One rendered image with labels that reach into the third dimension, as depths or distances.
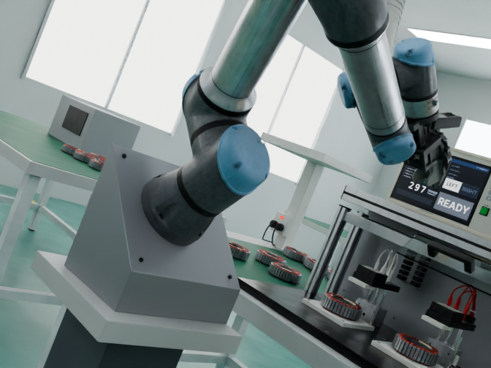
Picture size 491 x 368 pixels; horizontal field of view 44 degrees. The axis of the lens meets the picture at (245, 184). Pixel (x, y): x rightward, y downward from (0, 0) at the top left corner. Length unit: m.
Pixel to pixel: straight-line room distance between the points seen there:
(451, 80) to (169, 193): 8.45
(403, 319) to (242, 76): 1.05
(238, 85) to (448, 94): 8.35
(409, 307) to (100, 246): 1.03
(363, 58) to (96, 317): 0.60
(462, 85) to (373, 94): 8.34
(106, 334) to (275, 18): 0.59
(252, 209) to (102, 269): 6.65
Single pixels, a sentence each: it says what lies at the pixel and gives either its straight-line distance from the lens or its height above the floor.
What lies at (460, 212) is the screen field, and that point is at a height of 1.16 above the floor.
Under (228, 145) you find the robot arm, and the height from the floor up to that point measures 1.09.
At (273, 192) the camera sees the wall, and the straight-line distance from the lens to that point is 7.92.
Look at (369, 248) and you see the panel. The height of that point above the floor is 0.96.
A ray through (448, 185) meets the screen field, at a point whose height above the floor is 1.22.
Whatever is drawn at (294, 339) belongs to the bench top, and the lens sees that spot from 1.47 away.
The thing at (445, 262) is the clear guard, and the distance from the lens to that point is 1.43.
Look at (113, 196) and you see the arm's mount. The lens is 1.17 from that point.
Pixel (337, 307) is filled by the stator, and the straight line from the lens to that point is 1.66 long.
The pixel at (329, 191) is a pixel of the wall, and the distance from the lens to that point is 8.73.
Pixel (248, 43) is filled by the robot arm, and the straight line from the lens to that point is 1.05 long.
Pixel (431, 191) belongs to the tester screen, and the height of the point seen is 1.18.
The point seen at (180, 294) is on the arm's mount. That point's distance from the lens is 1.17.
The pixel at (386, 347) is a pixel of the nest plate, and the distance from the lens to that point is 1.56.
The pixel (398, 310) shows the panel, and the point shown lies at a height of 0.83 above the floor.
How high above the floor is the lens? 1.08
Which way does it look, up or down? 3 degrees down
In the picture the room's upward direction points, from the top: 22 degrees clockwise
